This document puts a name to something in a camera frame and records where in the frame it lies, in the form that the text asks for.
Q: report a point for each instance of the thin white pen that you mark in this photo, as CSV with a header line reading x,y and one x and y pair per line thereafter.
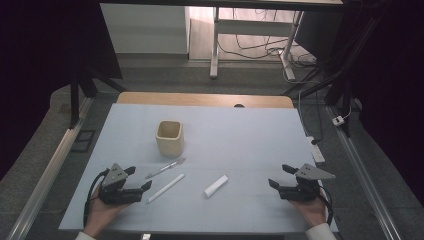
x,y
165,188

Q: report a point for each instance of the dark flat panel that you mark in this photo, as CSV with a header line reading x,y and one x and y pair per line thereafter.
x,y
316,33

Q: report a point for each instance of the black rectangular floor frame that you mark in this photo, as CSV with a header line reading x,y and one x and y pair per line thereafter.
x,y
74,141

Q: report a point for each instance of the clear plastic pen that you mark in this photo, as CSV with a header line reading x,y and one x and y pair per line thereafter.
x,y
165,168

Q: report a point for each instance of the aluminium rail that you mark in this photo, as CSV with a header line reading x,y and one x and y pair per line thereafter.
x,y
46,178
363,173

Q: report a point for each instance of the person's right hand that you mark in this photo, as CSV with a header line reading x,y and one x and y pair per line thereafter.
x,y
313,211

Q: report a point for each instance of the black metal stand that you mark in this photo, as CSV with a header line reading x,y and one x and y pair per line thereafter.
x,y
75,100
336,86

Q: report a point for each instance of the beige square pen holder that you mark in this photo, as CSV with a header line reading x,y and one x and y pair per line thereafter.
x,y
170,145

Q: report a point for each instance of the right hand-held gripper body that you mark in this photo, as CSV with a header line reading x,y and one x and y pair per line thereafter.
x,y
301,192

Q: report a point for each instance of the black curtain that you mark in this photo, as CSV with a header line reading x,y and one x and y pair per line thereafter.
x,y
40,50
393,66

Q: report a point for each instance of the white desk frame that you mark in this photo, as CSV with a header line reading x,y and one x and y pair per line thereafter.
x,y
253,27

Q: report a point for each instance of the small white adapter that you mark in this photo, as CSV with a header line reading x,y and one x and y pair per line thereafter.
x,y
338,120

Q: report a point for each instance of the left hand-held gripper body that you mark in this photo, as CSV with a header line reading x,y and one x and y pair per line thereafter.
x,y
115,195

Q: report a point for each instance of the short thick white marker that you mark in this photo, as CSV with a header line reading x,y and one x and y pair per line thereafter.
x,y
216,186

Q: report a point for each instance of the white cabinet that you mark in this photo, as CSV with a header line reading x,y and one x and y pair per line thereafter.
x,y
143,28

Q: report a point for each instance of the light blue table mat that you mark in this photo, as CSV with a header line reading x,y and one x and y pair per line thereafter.
x,y
233,140

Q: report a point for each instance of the white power strip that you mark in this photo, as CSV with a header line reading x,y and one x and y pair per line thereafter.
x,y
316,151

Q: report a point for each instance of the person's left hand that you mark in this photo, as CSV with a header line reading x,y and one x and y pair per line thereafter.
x,y
98,216

